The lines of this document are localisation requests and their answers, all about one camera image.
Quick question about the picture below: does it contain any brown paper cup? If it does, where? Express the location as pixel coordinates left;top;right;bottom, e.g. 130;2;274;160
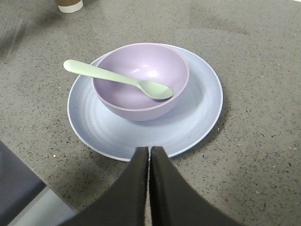
55;0;83;13

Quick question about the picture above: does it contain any lavender plastic bowl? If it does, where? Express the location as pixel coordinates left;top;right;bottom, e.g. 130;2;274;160
93;42;190;122

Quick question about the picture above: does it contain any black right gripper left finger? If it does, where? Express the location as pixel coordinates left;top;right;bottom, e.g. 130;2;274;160
61;147;149;226

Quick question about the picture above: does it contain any mint green plastic spoon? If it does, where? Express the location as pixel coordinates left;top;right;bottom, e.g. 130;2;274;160
63;59;173;100

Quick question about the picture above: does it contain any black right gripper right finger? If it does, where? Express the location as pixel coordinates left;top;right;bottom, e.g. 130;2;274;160
149;146;239;226

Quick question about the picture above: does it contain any light blue plastic plate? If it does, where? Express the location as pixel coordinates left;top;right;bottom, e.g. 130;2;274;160
67;46;223;161

